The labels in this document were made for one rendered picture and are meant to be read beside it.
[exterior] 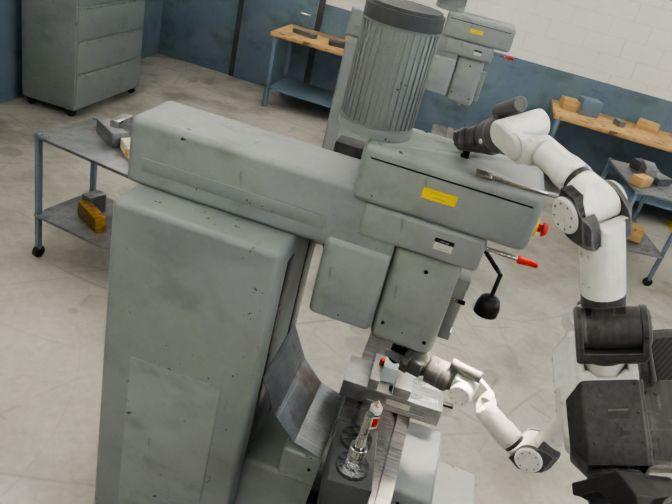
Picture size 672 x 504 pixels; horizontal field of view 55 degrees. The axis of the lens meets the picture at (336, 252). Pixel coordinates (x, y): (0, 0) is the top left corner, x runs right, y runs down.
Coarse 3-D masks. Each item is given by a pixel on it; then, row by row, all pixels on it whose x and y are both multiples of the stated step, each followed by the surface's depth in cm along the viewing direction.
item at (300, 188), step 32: (160, 128) 176; (192, 128) 179; (224, 128) 184; (256, 128) 190; (160, 160) 180; (192, 160) 178; (224, 160) 175; (256, 160) 173; (288, 160) 174; (320, 160) 179; (352, 160) 185; (192, 192) 182; (224, 192) 179; (256, 192) 177; (288, 192) 175; (320, 192) 172; (352, 192) 170; (288, 224) 179; (320, 224) 176; (352, 224) 174
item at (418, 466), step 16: (336, 416) 225; (416, 432) 227; (432, 432) 229; (288, 448) 208; (416, 448) 220; (432, 448) 222; (288, 464) 210; (304, 464) 208; (400, 464) 212; (416, 464) 214; (432, 464) 216; (304, 480) 211; (400, 480) 206; (416, 480) 208; (432, 480) 209; (400, 496) 203; (416, 496) 202; (432, 496) 204
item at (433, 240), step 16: (368, 208) 170; (384, 208) 169; (368, 224) 171; (384, 224) 170; (400, 224) 169; (416, 224) 168; (432, 224) 167; (384, 240) 172; (400, 240) 171; (416, 240) 170; (432, 240) 169; (448, 240) 168; (464, 240) 167; (480, 240) 166; (432, 256) 171; (448, 256) 170; (464, 256) 168; (480, 256) 168
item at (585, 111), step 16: (272, 32) 736; (288, 32) 752; (304, 32) 752; (320, 32) 795; (272, 48) 747; (288, 48) 808; (320, 48) 730; (336, 48) 736; (272, 64) 755; (288, 64) 817; (288, 80) 818; (304, 96) 772; (320, 96) 788; (560, 112) 710; (576, 112) 727; (592, 112) 720; (592, 128) 694; (608, 128) 695; (624, 128) 712; (640, 128) 726; (656, 128) 718; (656, 144) 684; (608, 176) 769
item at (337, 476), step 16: (336, 432) 181; (352, 432) 181; (336, 448) 176; (368, 448) 177; (336, 464) 170; (368, 464) 172; (336, 480) 166; (352, 480) 167; (368, 480) 169; (320, 496) 173; (336, 496) 168; (352, 496) 168; (368, 496) 167
